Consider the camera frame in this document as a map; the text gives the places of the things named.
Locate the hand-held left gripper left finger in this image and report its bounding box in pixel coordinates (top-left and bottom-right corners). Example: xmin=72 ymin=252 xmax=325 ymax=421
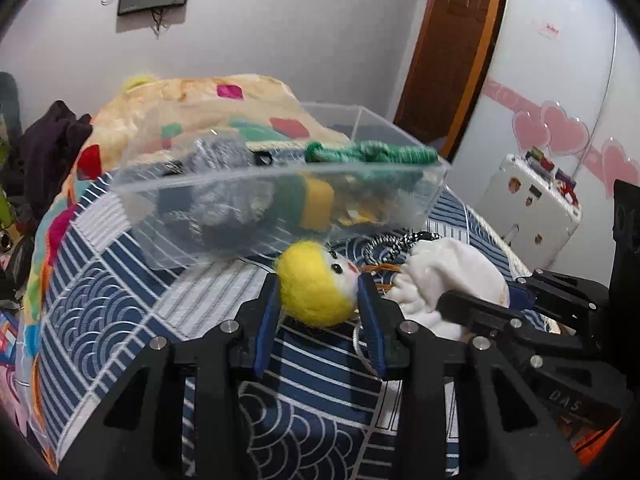
xmin=57 ymin=274 xmax=281 ymax=480

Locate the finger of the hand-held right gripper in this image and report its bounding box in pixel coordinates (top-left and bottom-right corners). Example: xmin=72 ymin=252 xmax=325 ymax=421
xmin=509 ymin=269 xmax=609 ymax=334
xmin=438 ymin=290 xmax=547 ymax=377

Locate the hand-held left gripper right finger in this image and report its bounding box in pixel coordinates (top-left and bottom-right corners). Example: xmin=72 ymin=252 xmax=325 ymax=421
xmin=356 ymin=275 xmax=586 ymax=480

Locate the yellow felt doll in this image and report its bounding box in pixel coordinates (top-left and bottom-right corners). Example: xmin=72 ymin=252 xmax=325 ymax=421
xmin=275 ymin=241 xmax=363 ymax=331

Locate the clear plastic box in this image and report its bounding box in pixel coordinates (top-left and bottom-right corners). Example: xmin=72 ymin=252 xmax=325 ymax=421
xmin=107 ymin=102 xmax=451 ymax=271

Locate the white suitcase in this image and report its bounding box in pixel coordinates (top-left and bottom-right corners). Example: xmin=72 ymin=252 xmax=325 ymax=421
xmin=475 ymin=152 xmax=584 ymax=271

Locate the yellow and green felt piece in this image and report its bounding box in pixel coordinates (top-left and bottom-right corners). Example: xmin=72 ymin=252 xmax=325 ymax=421
xmin=282 ymin=175 xmax=335 ymax=233

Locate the blue patterned bed sheet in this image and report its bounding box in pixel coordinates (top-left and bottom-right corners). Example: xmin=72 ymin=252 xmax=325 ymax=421
xmin=35 ymin=175 xmax=566 ymax=480

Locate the grey yarn bundle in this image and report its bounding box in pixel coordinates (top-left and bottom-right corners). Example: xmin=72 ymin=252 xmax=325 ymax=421
xmin=186 ymin=135 xmax=277 ymax=250

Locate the brown wooden door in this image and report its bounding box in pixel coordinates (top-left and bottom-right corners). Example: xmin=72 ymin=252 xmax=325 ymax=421
xmin=392 ymin=0 xmax=514 ymax=162

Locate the colourful plush blanket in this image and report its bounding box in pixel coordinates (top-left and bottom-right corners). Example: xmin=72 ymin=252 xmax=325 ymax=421
xmin=15 ymin=74 xmax=351 ymax=461

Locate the dark clothing pile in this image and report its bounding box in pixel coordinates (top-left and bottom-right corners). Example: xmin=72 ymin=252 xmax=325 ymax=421
xmin=10 ymin=100 xmax=94 ymax=221

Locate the black and white cord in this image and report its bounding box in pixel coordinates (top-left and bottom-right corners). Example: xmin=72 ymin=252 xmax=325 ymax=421
xmin=360 ymin=230 xmax=442 ymax=264

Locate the pink heart wall sticker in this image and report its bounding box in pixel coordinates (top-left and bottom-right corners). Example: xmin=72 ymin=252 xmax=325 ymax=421
xmin=600 ymin=139 xmax=640 ymax=202
xmin=511 ymin=102 xmax=592 ymax=157

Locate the green knitted rope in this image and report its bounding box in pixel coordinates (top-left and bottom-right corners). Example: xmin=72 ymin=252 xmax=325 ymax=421
xmin=305 ymin=140 xmax=439 ymax=196

